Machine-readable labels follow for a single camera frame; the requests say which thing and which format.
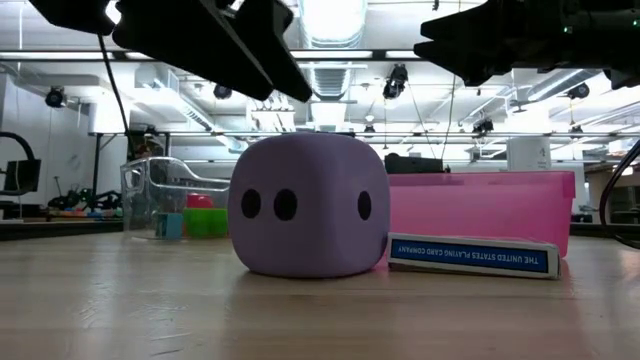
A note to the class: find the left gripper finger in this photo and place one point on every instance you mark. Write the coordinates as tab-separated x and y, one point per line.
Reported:
190	35
280	60

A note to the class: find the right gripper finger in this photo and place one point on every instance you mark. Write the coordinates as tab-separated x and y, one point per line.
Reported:
470	25
470	62

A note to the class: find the pink translucent plastic bin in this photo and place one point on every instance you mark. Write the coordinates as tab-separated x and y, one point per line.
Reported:
475	205

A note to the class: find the clear plastic bin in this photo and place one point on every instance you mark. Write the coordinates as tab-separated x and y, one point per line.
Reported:
150	175

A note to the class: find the short green toy block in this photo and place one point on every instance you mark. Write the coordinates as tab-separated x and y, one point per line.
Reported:
205	222

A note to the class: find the purple foam die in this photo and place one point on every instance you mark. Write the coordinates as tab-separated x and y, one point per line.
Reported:
310	240

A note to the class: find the blue toy block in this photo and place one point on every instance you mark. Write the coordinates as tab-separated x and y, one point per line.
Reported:
170	225

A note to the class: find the playing card box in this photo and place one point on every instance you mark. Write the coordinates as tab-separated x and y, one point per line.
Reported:
470	255

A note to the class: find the background black robot arm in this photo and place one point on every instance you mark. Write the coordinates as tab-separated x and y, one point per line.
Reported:
65	200
105	200

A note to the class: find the ceiling vent grille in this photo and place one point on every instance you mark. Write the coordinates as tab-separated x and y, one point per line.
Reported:
330	82

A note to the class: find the black overhead beam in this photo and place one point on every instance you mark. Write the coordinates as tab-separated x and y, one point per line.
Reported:
378	54

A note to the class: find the white cabinet machine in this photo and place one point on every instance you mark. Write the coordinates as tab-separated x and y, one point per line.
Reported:
529	155

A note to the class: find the person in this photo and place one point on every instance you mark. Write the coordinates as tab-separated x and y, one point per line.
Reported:
147	151

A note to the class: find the black computer monitor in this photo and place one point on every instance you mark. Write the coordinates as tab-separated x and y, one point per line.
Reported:
22	177

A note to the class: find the black ceiling camera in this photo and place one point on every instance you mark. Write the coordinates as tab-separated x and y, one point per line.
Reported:
395	80
482	126
578	91
55	97
222	91

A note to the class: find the round ceiling air duct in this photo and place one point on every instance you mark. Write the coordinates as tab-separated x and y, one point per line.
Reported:
332	20

